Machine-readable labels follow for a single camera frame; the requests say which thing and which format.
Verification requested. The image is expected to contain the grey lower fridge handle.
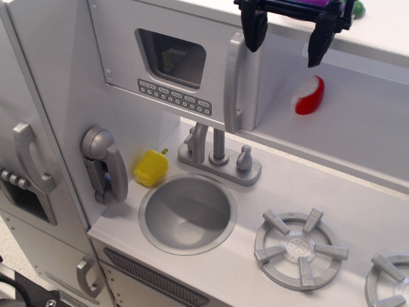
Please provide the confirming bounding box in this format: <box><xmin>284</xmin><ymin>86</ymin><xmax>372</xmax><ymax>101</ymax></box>
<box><xmin>76</xmin><ymin>256</ymin><xmax>104</xmax><ymax>299</ymax></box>

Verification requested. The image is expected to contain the grey toy faucet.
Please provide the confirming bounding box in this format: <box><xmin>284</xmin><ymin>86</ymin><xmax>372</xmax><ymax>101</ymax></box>
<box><xmin>178</xmin><ymin>123</ymin><xmax>262</xmax><ymax>187</ymax></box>

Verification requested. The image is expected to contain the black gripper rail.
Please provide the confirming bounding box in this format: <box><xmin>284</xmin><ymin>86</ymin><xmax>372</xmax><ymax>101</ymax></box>
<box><xmin>234</xmin><ymin>0</ymin><xmax>355</xmax><ymax>68</ymax></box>

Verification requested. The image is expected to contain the grey stove burner right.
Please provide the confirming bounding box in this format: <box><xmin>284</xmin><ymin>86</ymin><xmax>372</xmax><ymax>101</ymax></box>
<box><xmin>365</xmin><ymin>253</ymin><xmax>408</xmax><ymax>306</ymax></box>

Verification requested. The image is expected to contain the grey toy wall phone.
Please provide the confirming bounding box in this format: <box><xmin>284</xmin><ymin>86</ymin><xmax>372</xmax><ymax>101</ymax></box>
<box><xmin>81</xmin><ymin>126</ymin><xmax>128</xmax><ymax>206</ymax></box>

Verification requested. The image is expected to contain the round silver sink bowl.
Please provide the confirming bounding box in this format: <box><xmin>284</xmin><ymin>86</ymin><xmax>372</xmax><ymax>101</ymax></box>
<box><xmin>139</xmin><ymin>174</ymin><xmax>238</xmax><ymax>256</ymax></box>

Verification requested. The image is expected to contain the grey stove burner left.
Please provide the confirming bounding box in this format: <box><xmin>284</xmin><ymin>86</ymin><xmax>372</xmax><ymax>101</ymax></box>
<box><xmin>254</xmin><ymin>208</ymin><xmax>349</xmax><ymax>292</ymax></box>

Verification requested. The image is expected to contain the yellow toy bell pepper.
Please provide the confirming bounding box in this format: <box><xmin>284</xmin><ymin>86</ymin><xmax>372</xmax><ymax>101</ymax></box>
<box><xmin>134</xmin><ymin>148</ymin><xmax>169</xmax><ymax>187</ymax></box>

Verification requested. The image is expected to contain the grey ice dispenser panel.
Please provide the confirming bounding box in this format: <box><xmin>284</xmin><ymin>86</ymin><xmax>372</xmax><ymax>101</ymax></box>
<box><xmin>1</xmin><ymin>166</ymin><xmax>57</xmax><ymax>226</ymax></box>

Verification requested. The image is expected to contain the purple toy eggplant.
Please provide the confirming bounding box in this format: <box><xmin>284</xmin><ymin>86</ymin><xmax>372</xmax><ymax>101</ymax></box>
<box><xmin>297</xmin><ymin>0</ymin><xmax>366</xmax><ymax>20</ymax></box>

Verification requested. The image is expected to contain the white toy microwave door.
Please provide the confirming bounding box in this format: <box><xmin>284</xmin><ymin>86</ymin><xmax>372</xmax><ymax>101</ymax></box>
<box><xmin>89</xmin><ymin>1</ymin><xmax>260</xmax><ymax>133</ymax></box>

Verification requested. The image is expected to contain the grey oven vent grille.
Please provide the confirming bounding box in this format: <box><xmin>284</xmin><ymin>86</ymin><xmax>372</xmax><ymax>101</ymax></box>
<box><xmin>104</xmin><ymin>248</ymin><xmax>209</xmax><ymax>306</ymax></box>

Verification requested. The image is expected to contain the grey stove burner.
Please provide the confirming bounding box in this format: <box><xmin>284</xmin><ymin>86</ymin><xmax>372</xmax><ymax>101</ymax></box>
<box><xmin>365</xmin><ymin>253</ymin><xmax>408</xmax><ymax>306</ymax></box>
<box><xmin>254</xmin><ymin>208</ymin><xmax>349</xmax><ymax>292</ymax></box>

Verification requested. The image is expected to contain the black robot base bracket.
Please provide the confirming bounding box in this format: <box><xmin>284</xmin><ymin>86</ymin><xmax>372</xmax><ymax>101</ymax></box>
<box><xmin>1</xmin><ymin>258</ymin><xmax>65</xmax><ymax>306</ymax></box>

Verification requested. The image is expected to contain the grey fridge door handle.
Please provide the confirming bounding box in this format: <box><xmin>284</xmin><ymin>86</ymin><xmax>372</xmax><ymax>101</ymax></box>
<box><xmin>12</xmin><ymin>122</ymin><xmax>56</xmax><ymax>195</ymax></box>

